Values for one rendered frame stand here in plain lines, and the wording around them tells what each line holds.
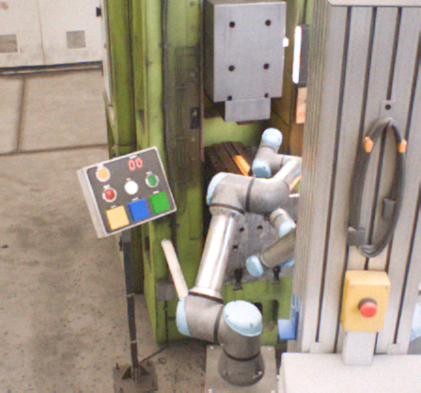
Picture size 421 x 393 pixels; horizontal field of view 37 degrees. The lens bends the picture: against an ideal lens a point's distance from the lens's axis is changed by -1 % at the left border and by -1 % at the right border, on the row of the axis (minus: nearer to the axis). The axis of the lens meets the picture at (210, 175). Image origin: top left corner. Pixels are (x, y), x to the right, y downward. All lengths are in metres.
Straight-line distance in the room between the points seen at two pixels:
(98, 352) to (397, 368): 2.13
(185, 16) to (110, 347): 1.75
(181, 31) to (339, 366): 1.62
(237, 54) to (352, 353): 1.47
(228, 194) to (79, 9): 5.98
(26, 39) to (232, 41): 5.49
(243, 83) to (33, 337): 1.80
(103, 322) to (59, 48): 4.88
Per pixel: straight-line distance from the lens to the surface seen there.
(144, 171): 2.58
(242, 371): 2.00
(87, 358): 3.38
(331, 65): 1.20
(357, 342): 1.48
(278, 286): 3.11
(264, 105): 2.70
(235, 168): 2.91
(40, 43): 7.89
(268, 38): 2.62
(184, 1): 2.64
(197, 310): 1.95
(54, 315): 3.68
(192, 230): 3.04
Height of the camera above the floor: 2.24
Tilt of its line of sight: 26 degrees down
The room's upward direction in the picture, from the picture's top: straight up
